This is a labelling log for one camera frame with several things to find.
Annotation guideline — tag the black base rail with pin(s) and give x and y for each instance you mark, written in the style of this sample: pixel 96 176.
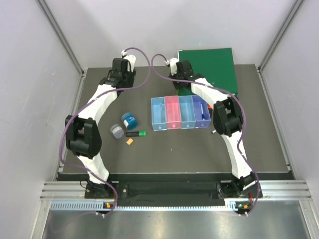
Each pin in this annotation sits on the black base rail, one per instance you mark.
pixel 178 193

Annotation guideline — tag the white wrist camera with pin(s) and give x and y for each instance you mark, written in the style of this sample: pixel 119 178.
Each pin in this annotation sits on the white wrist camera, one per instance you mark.
pixel 172 64
pixel 131 60

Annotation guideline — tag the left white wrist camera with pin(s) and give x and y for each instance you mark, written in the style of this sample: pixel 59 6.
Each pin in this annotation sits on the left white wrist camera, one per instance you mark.
pixel 131 60

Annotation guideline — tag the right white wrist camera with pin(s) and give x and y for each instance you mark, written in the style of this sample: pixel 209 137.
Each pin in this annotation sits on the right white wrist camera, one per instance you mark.
pixel 172 64

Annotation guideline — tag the blue jar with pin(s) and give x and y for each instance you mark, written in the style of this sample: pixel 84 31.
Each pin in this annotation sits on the blue jar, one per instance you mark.
pixel 129 121

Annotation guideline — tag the green highlighter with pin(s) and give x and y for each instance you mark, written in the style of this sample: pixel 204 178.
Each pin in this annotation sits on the green highlighter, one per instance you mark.
pixel 135 134

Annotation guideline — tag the small yellow eraser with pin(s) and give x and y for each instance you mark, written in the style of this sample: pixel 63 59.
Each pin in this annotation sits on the small yellow eraser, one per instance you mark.
pixel 129 141

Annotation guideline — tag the light blue bin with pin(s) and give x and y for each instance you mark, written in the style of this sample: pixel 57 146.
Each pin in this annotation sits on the light blue bin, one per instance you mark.
pixel 188 119
pixel 158 114

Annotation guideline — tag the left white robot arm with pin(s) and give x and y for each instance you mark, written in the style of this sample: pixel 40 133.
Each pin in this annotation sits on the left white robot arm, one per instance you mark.
pixel 83 138

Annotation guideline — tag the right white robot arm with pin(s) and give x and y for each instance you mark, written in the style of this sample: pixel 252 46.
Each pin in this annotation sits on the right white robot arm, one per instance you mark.
pixel 228 121

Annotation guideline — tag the blue capped white marker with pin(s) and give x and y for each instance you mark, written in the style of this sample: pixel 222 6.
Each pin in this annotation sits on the blue capped white marker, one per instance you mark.
pixel 202 112

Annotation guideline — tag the green ring binder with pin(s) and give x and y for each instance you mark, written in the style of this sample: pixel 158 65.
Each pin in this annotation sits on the green ring binder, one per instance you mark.
pixel 216 65

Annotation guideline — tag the slotted cable duct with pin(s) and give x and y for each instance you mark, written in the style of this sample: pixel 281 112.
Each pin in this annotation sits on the slotted cable duct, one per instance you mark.
pixel 105 206

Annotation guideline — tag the grey clear jar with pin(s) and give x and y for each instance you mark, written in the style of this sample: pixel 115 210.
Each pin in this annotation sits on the grey clear jar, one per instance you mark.
pixel 117 131

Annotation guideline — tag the purple bin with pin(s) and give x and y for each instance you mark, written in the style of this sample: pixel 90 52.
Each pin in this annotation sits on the purple bin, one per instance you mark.
pixel 197 100

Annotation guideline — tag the pink bin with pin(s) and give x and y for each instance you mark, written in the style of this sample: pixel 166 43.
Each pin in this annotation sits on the pink bin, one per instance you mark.
pixel 173 116

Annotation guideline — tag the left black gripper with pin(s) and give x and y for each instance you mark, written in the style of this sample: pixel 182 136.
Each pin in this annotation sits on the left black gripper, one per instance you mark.
pixel 131 76

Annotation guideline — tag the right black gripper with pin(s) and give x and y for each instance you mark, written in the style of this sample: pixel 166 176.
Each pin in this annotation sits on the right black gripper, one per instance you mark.
pixel 177 86

